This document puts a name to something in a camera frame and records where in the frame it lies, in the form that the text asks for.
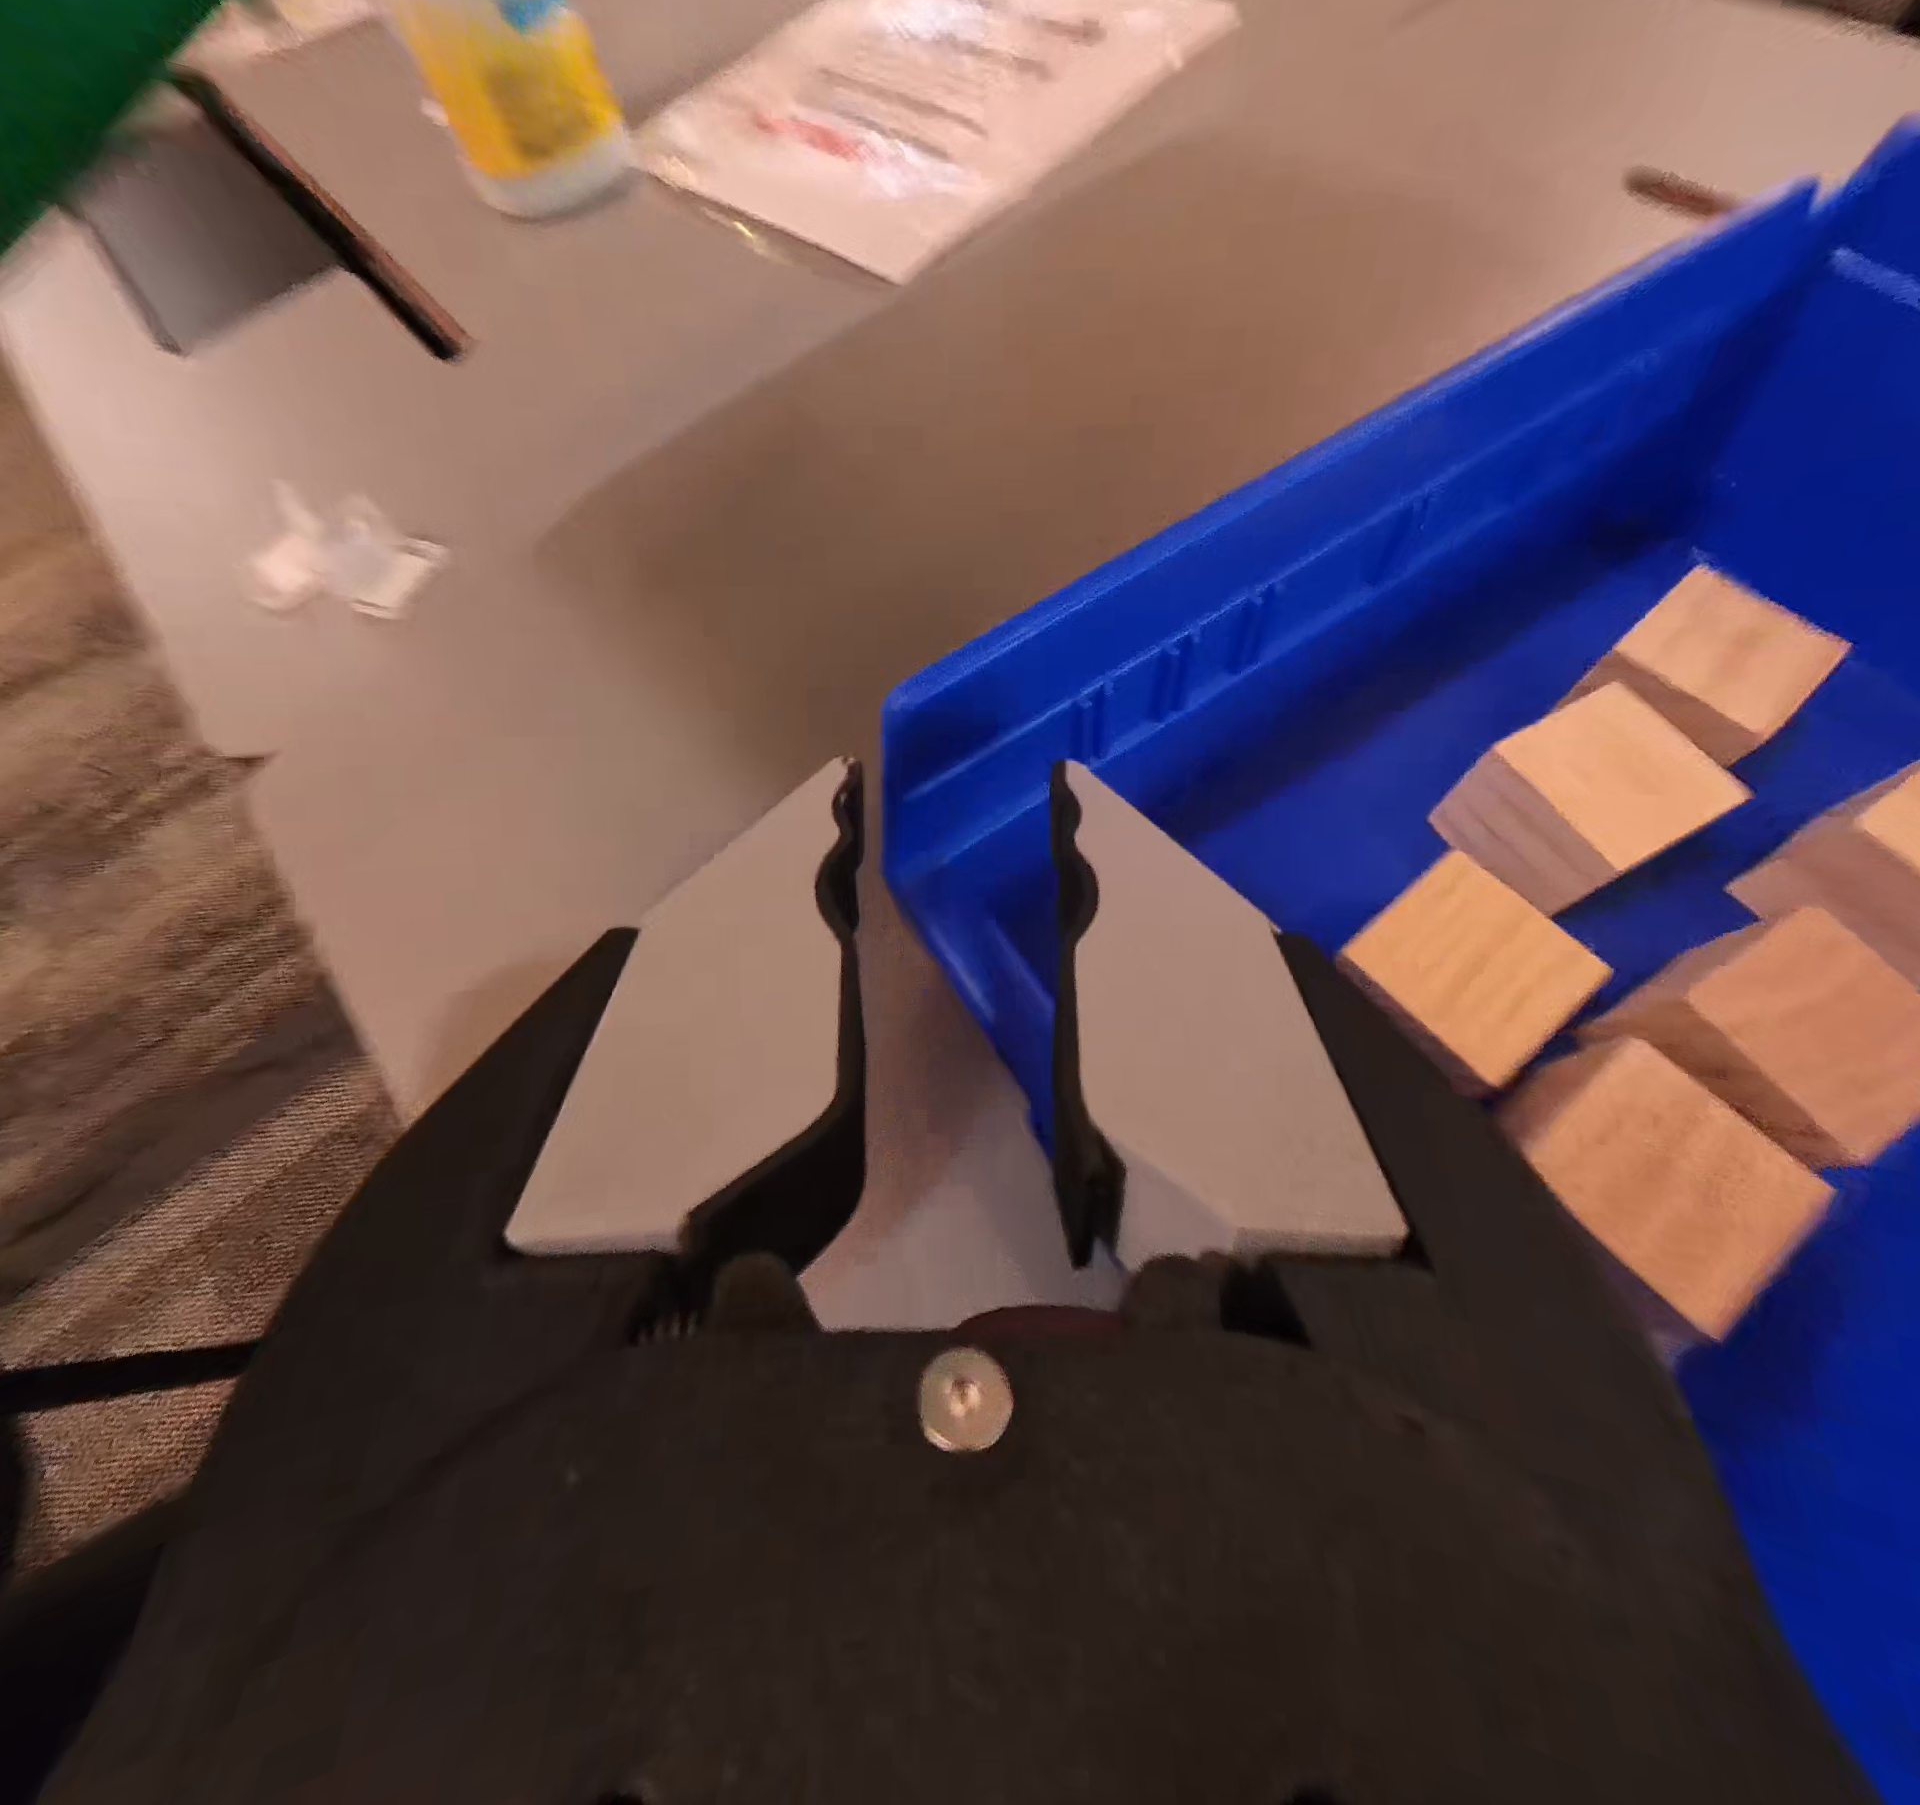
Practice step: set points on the green plastic bin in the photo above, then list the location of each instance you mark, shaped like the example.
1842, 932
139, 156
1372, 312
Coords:
90, 20

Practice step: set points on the disinfecting wipes canister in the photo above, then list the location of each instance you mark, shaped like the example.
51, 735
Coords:
510, 95

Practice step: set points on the blue plastic bin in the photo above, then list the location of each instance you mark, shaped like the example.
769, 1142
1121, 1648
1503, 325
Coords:
1350, 604

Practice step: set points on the clear plastic piece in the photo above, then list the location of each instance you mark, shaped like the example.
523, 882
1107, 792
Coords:
352, 567

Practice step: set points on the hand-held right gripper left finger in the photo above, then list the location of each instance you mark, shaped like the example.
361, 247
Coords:
690, 1084

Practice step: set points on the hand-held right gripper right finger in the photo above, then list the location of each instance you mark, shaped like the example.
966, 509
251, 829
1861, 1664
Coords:
1214, 1084

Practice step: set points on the laminated paper sheet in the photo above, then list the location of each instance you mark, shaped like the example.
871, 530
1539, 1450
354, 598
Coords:
930, 95

